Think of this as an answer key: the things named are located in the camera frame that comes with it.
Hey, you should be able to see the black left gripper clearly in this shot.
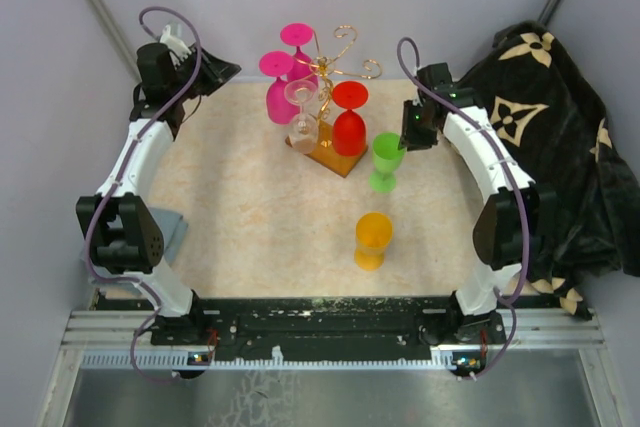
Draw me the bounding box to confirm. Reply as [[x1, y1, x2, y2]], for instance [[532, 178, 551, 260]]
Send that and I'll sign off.
[[170, 42, 242, 102]]

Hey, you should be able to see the green plastic wine glass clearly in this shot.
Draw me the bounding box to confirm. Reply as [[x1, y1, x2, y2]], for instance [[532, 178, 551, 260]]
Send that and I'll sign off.
[[369, 132, 406, 193]]

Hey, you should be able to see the red plastic wine glass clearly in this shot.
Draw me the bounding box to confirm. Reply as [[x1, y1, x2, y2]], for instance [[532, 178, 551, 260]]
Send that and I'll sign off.
[[332, 81, 368, 157]]

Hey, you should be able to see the magenta plastic wine glass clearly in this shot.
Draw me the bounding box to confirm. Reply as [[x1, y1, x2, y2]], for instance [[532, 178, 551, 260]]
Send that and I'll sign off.
[[280, 23, 318, 86]]

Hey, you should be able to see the gold wire wine glass rack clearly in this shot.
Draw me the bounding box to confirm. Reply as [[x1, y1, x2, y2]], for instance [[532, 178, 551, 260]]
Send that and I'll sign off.
[[305, 25, 382, 178]]

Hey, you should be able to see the clear wine glass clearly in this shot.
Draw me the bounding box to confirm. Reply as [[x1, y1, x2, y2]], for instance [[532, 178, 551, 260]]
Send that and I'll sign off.
[[284, 79, 319, 155]]

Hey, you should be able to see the orange plastic wine glass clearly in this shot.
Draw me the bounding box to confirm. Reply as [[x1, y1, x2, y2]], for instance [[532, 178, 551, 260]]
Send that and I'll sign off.
[[354, 212, 393, 271]]

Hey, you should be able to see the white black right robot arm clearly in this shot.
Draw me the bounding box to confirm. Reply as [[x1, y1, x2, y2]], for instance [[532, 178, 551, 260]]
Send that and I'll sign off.
[[398, 63, 557, 343]]

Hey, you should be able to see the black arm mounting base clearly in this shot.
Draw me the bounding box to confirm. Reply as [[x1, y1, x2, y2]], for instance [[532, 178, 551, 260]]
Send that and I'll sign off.
[[95, 296, 506, 378]]

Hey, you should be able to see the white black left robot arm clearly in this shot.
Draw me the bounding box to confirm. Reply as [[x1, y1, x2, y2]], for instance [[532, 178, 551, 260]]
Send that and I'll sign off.
[[76, 41, 241, 344]]

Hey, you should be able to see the black floral blanket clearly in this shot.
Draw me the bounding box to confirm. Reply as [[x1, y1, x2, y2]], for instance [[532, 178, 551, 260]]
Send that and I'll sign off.
[[459, 21, 639, 320]]

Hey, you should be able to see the grey blue cloth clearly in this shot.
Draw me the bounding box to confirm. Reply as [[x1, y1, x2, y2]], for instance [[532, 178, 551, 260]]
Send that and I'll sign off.
[[76, 197, 188, 285]]

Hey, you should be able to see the aluminium frame rail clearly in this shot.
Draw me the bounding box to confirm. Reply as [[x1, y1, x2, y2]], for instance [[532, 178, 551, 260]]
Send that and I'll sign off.
[[38, 298, 621, 426]]

